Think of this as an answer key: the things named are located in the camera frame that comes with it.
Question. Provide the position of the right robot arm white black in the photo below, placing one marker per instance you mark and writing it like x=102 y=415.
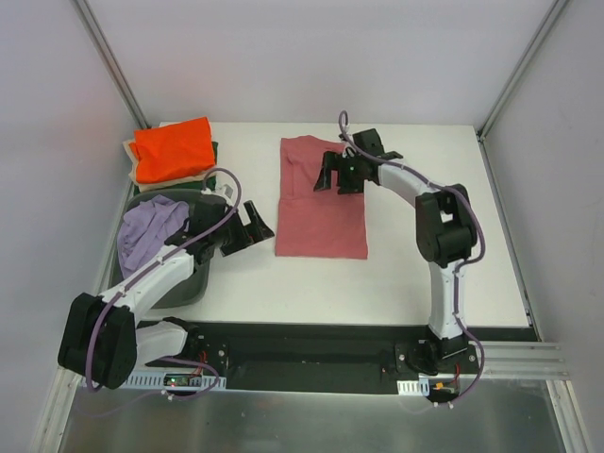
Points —
x=447 y=234

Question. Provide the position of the lilac crumpled t shirt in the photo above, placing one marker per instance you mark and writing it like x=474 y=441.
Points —
x=144 y=230

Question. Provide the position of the pink t shirt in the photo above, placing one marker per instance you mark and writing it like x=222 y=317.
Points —
x=314 y=224

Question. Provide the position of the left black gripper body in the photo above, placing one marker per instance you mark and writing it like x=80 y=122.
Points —
x=243 y=231

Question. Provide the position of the grey plastic bin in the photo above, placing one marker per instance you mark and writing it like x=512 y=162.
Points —
x=192 y=289

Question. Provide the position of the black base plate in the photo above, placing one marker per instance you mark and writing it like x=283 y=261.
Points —
x=335 y=359

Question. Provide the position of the white cable duct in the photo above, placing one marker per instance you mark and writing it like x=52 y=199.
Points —
x=176 y=382
x=419 y=387

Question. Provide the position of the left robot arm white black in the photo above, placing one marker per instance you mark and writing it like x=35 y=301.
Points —
x=170 y=243

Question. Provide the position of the right white cable duct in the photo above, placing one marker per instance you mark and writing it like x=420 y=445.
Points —
x=419 y=387

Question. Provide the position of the aluminium frame post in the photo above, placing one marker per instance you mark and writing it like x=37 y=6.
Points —
x=87 y=17
x=552 y=16

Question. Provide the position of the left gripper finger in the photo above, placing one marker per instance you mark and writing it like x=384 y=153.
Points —
x=264 y=233
x=252 y=214

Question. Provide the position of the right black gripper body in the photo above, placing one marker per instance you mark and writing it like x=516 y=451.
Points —
x=340 y=169

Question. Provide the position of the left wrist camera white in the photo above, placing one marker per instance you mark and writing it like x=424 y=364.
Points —
x=223 y=190

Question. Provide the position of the left aluminium frame post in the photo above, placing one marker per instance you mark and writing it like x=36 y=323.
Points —
x=87 y=17

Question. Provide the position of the left white cable duct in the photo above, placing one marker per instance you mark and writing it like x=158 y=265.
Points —
x=176 y=382

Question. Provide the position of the aluminium rail front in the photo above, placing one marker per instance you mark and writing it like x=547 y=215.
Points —
x=524 y=361

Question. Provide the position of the orange folded t shirt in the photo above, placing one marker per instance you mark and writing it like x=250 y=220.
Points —
x=176 y=151

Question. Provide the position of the right aluminium frame post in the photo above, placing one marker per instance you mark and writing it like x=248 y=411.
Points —
x=552 y=16

